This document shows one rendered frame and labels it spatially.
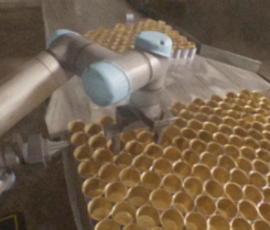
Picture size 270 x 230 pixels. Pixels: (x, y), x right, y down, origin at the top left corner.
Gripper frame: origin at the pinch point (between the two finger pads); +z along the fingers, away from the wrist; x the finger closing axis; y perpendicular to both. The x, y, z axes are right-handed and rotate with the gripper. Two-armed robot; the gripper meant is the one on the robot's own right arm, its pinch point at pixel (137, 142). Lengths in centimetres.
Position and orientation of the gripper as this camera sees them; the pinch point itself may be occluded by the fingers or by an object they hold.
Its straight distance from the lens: 59.5
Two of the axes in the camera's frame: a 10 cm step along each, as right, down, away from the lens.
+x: -9.2, 1.8, -3.5
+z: -1.0, 7.5, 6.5
